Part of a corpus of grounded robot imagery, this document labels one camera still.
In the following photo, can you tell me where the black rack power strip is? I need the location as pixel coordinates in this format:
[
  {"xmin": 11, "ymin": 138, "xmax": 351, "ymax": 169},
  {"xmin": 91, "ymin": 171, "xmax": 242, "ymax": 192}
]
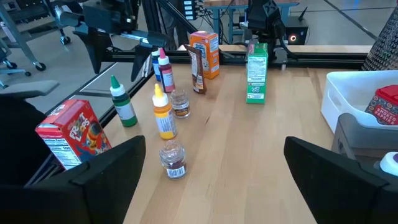
[{"xmin": 178, "ymin": 0, "xmax": 198, "ymax": 21}]

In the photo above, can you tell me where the pink food colouring bottle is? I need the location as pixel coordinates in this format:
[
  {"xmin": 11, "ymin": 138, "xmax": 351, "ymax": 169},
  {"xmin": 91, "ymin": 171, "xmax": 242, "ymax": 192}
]
[{"xmin": 157, "ymin": 48, "xmax": 176, "ymax": 93}]

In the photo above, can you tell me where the blue food colouring bottle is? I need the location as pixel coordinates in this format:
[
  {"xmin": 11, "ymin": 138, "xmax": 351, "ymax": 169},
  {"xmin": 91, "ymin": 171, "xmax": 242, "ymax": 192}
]
[{"xmin": 150, "ymin": 48, "xmax": 162, "ymax": 82}]

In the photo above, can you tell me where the grey office chair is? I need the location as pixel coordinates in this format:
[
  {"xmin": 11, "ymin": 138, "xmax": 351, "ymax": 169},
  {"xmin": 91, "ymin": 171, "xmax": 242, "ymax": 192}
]
[{"xmin": 0, "ymin": 0, "xmax": 72, "ymax": 77}]

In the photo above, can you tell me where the green food colouring bottle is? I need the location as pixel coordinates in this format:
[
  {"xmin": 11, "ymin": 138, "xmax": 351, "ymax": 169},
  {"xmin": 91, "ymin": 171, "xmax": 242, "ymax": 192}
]
[{"xmin": 109, "ymin": 75, "xmax": 139, "ymax": 128}]

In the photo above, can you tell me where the yellow food colouring bottle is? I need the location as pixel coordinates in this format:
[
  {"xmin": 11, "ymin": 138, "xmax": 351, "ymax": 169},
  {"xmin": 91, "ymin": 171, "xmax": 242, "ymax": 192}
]
[{"xmin": 151, "ymin": 83, "xmax": 178, "ymax": 140}]

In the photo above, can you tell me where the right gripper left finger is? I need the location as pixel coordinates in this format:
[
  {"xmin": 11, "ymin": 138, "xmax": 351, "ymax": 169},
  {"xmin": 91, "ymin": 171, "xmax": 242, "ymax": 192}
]
[{"xmin": 0, "ymin": 135, "xmax": 147, "ymax": 224}]

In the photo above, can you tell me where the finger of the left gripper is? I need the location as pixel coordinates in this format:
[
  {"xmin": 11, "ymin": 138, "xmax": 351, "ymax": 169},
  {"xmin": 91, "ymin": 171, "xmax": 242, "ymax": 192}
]
[
  {"xmin": 130, "ymin": 45, "xmax": 154, "ymax": 82},
  {"xmin": 73, "ymin": 30, "xmax": 106, "ymax": 75}
]

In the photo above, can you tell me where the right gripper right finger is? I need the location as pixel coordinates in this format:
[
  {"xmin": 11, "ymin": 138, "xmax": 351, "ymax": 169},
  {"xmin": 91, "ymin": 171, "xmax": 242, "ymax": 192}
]
[{"xmin": 283, "ymin": 136, "xmax": 398, "ymax": 224}]

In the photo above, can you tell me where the orange snack box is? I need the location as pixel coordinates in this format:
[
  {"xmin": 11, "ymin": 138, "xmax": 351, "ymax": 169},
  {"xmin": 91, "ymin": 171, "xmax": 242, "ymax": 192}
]
[{"xmin": 189, "ymin": 30, "xmax": 220, "ymax": 80}]

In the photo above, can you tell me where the white plastic bin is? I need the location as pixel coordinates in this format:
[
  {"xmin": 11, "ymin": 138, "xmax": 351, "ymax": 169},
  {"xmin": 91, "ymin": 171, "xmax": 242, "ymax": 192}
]
[{"xmin": 320, "ymin": 70, "xmax": 398, "ymax": 134}]

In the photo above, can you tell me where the black router with antenna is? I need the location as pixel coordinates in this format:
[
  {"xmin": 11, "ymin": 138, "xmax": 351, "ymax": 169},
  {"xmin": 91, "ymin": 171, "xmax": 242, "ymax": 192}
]
[{"xmin": 284, "ymin": 6, "xmax": 309, "ymax": 46}]

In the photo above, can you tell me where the brown plastic tray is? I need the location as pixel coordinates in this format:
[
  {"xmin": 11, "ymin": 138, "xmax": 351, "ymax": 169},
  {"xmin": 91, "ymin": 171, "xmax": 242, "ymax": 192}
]
[{"xmin": 331, "ymin": 113, "xmax": 398, "ymax": 175}]

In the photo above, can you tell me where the red-lid smoked paprika tin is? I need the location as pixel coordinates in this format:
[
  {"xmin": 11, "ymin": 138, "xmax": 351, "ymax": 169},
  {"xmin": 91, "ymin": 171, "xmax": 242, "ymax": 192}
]
[{"xmin": 364, "ymin": 84, "xmax": 398, "ymax": 126}]

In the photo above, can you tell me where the red-handled metal box grater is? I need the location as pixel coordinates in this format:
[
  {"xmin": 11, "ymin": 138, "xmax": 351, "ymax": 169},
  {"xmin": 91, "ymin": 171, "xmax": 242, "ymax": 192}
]
[{"xmin": 361, "ymin": 7, "xmax": 398, "ymax": 72}]

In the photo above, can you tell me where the green Apple Jacks box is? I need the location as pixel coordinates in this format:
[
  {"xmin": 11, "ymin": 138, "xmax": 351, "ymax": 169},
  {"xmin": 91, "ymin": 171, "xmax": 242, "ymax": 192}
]
[{"xmin": 246, "ymin": 42, "xmax": 269, "ymax": 105}]

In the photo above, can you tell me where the small glass spice jar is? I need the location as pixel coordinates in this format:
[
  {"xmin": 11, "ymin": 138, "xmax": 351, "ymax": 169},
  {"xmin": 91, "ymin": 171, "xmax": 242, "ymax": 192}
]
[
  {"xmin": 169, "ymin": 89, "xmax": 192, "ymax": 119},
  {"xmin": 159, "ymin": 139, "xmax": 188, "ymax": 180}
]

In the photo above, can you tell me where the red-lid brown container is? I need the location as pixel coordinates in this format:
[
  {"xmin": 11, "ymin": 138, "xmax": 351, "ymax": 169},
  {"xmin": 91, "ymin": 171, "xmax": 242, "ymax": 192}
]
[{"xmin": 183, "ymin": 44, "xmax": 207, "ymax": 95}]

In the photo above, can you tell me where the red Froot Loops box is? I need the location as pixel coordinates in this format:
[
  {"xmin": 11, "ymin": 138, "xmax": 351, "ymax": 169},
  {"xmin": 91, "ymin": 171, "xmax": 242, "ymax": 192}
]
[{"xmin": 34, "ymin": 98, "xmax": 112, "ymax": 171}]

